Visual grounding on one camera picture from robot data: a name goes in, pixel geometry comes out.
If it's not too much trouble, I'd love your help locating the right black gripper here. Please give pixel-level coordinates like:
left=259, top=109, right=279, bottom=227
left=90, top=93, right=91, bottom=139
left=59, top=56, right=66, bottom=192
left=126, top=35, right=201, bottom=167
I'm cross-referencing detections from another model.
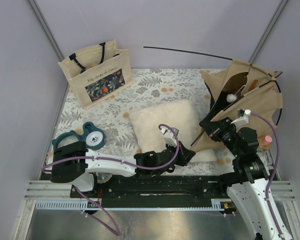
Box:
left=201, top=115, right=243, bottom=157

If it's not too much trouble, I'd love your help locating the beige fabric pet tent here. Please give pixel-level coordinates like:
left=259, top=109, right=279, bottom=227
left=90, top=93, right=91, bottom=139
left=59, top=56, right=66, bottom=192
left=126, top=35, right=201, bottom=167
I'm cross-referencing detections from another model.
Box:
left=191, top=59, right=283, bottom=152

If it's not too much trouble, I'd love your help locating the black tent pole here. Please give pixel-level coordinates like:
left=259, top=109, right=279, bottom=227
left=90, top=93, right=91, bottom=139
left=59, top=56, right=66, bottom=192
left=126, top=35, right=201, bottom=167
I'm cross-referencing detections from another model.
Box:
left=143, top=46, right=284, bottom=147

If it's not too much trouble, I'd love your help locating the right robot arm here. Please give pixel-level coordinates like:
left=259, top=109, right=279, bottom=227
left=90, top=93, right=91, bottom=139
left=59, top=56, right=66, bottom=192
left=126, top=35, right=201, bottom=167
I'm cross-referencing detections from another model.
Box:
left=199, top=109, right=293, bottom=240

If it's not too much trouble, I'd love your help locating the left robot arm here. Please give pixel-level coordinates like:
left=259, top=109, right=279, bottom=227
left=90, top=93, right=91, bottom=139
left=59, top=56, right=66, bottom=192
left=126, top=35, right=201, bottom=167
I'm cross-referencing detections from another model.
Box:
left=48, top=141, right=196, bottom=198

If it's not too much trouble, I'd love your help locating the teal pet bowl stand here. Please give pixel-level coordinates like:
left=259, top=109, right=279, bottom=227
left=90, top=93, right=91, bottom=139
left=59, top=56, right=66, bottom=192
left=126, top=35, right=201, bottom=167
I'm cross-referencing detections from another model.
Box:
left=52, top=121, right=106, bottom=151

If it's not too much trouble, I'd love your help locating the white toy ball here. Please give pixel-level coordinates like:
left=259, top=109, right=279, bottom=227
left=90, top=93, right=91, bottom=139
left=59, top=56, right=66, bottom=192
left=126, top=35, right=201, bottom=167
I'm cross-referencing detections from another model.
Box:
left=226, top=93, right=237, bottom=103

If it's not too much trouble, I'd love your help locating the cream fluffy pillow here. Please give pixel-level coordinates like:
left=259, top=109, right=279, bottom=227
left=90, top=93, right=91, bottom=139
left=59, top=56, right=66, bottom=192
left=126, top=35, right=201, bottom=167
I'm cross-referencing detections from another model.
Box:
left=129, top=99, right=217, bottom=164

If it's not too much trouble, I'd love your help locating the pink capped juice bottle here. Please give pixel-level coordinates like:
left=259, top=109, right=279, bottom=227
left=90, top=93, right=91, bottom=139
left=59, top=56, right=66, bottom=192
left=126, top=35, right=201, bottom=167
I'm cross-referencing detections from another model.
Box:
left=257, top=135, right=273, bottom=156

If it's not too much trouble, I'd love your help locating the floral patterned table mat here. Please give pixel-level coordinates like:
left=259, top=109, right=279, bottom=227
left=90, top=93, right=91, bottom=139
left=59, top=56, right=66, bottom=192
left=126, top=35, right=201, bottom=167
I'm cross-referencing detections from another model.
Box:
left=44, top=67, right=276, bottom=176

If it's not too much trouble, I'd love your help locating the stainless steel bowl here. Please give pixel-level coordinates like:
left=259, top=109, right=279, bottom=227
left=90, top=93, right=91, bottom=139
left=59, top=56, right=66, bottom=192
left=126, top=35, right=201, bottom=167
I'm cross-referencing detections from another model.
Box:
left=95, top=172, right=113, bottom=184

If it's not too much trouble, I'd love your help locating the beige floral tote bag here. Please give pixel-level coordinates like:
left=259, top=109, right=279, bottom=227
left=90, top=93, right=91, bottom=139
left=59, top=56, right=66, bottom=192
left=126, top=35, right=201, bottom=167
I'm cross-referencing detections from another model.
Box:
left=58, top=40, right=133, bottom=110

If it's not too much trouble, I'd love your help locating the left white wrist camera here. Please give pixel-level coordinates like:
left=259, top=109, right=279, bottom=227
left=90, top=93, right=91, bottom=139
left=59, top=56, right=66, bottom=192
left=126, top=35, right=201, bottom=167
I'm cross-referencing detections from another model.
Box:
left=159, top=126, right=179, bottom=147

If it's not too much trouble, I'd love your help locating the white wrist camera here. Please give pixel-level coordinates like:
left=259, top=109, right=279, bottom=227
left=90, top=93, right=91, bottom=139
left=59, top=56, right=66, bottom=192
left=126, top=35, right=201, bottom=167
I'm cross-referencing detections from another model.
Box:
left=232, top=108, right=251, bottom=127
left=159, top=126, right=179, bottom=147

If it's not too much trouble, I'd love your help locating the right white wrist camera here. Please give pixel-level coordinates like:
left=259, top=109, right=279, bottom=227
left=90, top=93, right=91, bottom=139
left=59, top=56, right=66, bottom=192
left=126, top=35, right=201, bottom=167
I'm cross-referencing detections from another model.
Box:
left=232, top=108, right=251, bottom=127

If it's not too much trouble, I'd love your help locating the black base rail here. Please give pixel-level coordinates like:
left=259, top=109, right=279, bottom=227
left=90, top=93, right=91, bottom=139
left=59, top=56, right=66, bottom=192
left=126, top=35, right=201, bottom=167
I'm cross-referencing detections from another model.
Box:
left=84, top=175, right=228, bottom=209

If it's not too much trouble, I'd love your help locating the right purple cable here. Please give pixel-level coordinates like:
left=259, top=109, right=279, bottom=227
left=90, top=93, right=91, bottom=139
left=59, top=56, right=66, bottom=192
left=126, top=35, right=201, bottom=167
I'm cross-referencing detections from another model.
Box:
left=249, top=112, right=285, bottom=240

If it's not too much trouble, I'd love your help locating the purple cable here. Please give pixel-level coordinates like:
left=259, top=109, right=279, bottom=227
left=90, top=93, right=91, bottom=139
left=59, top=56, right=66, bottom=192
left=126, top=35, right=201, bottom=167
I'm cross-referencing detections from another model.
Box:
left=249, top=112, right=285, bottom=240
left=41, top=124, right=181, bottom=236

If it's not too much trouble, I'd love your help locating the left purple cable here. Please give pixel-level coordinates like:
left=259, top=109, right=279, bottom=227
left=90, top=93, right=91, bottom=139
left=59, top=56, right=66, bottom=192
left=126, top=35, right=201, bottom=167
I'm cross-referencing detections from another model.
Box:
left=41, top=124, right=181, bottom=236

